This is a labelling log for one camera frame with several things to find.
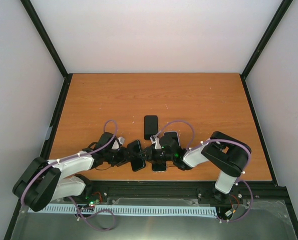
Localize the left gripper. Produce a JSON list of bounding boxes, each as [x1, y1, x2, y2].
[[105, 146, 136, 167]]

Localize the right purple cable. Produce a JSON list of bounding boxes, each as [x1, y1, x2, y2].
[[155, 120, 252, 186]]

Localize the light blue cable duct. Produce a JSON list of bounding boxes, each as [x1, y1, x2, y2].
[[42, 202, 218, 218]]

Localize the right black frame post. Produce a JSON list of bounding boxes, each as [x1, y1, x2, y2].
[[240, 0, 294, 77]]

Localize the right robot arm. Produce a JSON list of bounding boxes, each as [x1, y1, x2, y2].
[[137, 131, 252, 195]]

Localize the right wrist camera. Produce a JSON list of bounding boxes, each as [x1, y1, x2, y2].
[[150, 135, 162, 150]]

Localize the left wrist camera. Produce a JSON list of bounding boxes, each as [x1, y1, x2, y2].
[[112, 137, 125, 150]]

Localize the small circuit board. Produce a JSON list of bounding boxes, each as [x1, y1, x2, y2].
[[86, 191, 102, 208]]

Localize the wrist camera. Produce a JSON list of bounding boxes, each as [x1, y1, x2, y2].
[[112, 137, 125, 150], [150, 135, 162, 150]]

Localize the black aluminium front rail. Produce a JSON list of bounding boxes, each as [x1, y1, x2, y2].
[[23, 179, 288, 203]]

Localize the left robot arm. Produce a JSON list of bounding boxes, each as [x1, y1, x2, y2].
[[12, 132, 141, 212]]

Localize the black phone case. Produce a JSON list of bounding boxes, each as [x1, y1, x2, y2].
[[143, 115, 159, 141]]

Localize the left black frame post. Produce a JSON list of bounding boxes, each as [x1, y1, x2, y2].
[[20, 0, 69, 78]]

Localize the lilac phone case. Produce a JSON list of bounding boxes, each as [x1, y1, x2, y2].
[[163, 130, 180, 146]]

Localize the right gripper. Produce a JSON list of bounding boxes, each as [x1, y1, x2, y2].
[[136, 145, 174, 165]]

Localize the clear magsafe phone case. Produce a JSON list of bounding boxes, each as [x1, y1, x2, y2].
[[151, 162, 167, 173]]

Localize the black frame post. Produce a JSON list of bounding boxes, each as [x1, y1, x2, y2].
[[20, 0, 69, 78], [240, 0, 294, 77]]

